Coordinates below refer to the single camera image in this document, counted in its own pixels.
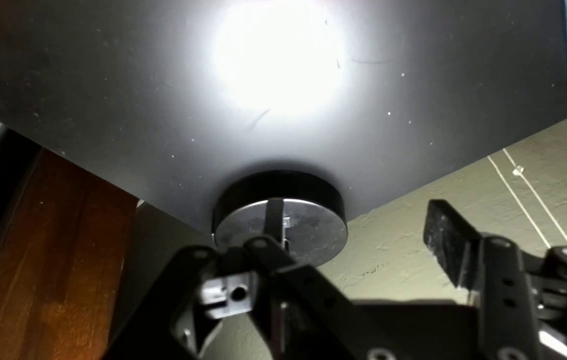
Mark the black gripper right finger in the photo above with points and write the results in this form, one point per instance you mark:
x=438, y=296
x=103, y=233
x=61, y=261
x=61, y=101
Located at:
x=496, y=281

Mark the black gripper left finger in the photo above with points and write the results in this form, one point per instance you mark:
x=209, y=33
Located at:
x=297, y=287

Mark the white shade table lamp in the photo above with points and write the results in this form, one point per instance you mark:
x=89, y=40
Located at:
x=311, y=227

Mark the black side table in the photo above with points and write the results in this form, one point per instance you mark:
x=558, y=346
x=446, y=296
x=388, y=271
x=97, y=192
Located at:
x=165, y=101

